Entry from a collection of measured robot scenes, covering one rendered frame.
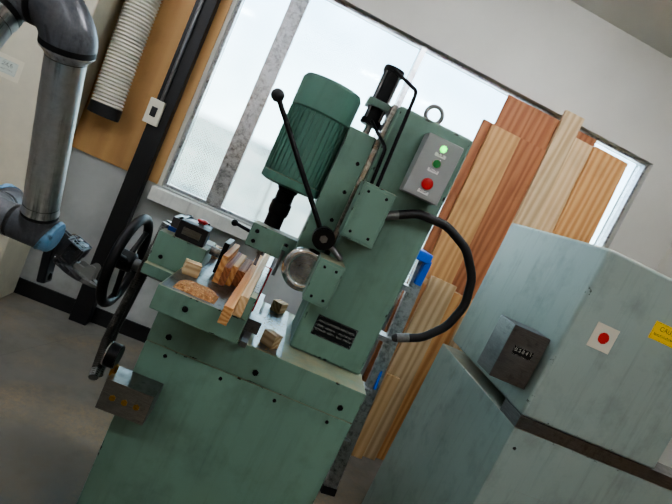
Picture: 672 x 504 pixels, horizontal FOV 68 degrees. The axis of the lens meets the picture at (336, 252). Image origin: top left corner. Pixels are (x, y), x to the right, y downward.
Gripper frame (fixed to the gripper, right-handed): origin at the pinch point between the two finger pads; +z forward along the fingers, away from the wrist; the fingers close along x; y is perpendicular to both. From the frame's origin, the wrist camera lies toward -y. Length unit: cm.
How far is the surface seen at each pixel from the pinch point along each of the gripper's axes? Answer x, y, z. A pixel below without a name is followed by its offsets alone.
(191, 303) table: -38, 29, 23
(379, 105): -7, 95, 23
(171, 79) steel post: 119, 53, -60
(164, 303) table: -37.7, 25.2, 19.1
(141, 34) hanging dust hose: 111, 58, -82
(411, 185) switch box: -20, 84, 43
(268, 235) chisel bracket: -6, 48, 26
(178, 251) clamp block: -14.7, 29.2, 11.7
